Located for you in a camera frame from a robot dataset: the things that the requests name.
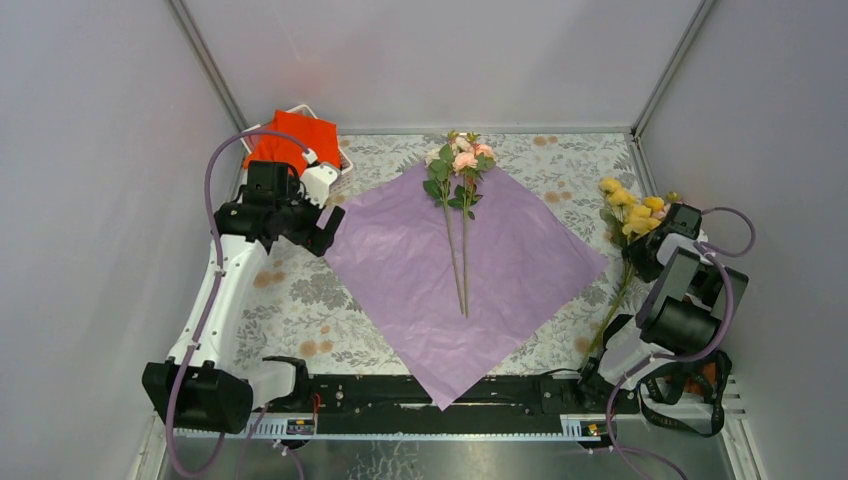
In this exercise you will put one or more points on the brown cloth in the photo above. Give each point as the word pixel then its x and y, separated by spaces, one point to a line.
pixel 700 380

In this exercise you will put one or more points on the yellow flower stem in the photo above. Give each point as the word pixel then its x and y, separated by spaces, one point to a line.
pixel 628 219

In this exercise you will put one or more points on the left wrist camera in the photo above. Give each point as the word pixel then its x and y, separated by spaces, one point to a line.
pixel 317 181

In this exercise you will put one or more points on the pink white rose stems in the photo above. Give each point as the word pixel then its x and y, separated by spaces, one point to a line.
pixel 454 173

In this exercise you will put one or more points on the floral table cloth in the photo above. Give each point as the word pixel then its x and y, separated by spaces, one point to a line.
pixel 297 307

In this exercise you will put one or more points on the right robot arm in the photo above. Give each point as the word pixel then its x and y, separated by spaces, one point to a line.
pixel 685 316

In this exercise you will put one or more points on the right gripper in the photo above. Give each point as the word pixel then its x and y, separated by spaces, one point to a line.
pixel 632 251

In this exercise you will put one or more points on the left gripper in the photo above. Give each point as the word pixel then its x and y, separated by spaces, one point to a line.
pixel 316 239

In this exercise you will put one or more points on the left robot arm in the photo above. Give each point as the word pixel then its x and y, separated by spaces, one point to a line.
pixel 198 386

